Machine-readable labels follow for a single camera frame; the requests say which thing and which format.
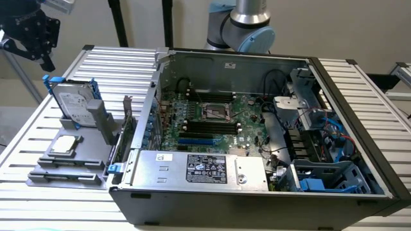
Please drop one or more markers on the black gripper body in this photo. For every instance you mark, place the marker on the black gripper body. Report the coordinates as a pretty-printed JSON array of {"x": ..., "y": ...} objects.
[{"x": 27, "y": 26}]

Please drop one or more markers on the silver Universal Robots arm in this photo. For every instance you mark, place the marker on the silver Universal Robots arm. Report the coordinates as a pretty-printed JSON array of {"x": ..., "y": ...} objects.
[{"x": 244, "y": 21}]

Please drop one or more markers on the hard disk in blue carrier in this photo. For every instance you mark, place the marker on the hard disk in blue carrier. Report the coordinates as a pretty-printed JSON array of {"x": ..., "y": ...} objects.
[{"x": 75, "y": 103}]

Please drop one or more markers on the grey disk bay blue clips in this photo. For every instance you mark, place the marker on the grey disk bay blue clips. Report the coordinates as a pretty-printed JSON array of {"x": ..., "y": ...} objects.
[{"x": 327, "y": 176}]

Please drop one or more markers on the grey metal stand leg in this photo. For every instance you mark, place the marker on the grey metal stand leg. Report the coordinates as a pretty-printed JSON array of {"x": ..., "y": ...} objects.
[{"x": 21, "y": 77}]

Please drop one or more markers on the white box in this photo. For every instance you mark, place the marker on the white box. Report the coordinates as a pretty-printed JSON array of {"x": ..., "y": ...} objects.
[{"x": 60, "y": 5}]

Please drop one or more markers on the black stand pole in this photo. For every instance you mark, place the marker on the black stand pole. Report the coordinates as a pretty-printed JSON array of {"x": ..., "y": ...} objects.
[
  {"x": 119, "y": 21},
  {"x": 167, "y": 21}
]

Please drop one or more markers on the silver CPU chip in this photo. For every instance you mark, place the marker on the silver CPU chip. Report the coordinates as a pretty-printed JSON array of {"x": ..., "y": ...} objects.
[{"x": 64, "y": 145}]

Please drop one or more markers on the green graphics card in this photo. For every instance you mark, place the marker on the green graphics card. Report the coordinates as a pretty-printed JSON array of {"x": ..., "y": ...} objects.
[{"x": 125, "y": 134}]

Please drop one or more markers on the grey parts rack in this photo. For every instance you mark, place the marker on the grey parts rack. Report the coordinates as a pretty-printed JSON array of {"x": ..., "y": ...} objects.
[{"x": 87, "y": 154}]

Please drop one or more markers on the blue case latch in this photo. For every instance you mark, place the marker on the blue case latch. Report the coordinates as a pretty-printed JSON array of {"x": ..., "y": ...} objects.
[{"x": 115, "y": 168}]

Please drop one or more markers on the black RAM slot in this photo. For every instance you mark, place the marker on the black RAM slot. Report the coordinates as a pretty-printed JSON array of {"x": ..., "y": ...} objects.
[
  {"x": 211, "y": 94},
  {"x": 214, "y": 125},
  {"x": 214, "y": 132},
  {"x": 214, "y": 122},
  {"x": 214, "y": 128},
  {"x": 211, "y": 97}
]

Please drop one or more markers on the black expansion slot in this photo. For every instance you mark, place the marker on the black expansion slot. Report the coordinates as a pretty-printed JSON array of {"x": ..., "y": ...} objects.
[{"x": 195, "y": 136}]

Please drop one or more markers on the CPU socket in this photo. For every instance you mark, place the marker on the CPU socket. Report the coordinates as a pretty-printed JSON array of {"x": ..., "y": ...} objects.
[{"x": 215, "y": 111}]

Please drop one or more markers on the blue expansion slot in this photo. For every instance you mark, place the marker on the blue expansion slot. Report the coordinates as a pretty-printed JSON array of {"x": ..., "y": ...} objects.
[{"x": 195, "y": 142}]

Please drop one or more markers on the green motherboard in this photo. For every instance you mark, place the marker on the green motherboard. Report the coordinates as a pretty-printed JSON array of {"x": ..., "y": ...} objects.
[{"x": 222, "y": 144}]

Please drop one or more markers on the silver power supply unit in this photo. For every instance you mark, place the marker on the silver power supply unit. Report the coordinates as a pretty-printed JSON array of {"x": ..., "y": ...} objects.
[{"x": 192, "y": 173}]

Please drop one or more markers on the grey plastic air shroud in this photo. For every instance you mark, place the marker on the grey plastic air shroud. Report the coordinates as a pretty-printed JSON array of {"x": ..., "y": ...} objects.
[{"x": 275, "y": 132}]

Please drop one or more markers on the grey metal drive cage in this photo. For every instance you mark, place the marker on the grey metal drive cage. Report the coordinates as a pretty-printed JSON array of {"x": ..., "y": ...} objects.
[{"x": 298, "y": 103}]

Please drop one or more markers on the black open PC case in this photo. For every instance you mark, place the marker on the black open PC case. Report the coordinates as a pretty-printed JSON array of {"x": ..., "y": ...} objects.
[{"x": 244, "y": 207}]

